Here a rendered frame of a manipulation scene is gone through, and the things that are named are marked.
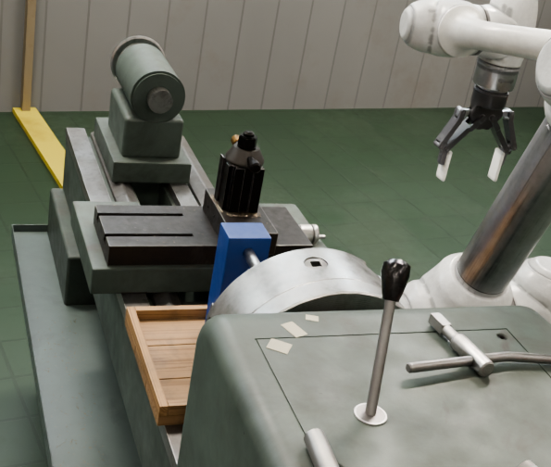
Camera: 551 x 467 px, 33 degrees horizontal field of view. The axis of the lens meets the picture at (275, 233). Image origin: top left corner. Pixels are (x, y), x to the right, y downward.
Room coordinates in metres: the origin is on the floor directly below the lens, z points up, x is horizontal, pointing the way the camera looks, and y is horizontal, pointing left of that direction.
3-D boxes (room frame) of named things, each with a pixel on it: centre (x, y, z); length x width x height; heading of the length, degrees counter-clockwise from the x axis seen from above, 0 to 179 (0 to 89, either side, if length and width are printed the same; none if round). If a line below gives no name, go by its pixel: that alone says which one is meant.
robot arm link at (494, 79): (1.97, -0.40, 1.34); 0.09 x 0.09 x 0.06
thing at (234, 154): (1.79, 0.09, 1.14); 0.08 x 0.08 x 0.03
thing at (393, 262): (0.90, -0.14, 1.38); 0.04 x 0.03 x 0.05; 23
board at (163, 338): (1.43, 0.02, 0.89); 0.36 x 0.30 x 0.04; 113
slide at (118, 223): (1.77, 0.15, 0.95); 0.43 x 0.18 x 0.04; 113
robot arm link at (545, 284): (1.67, -0.54, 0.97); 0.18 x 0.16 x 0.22; 112
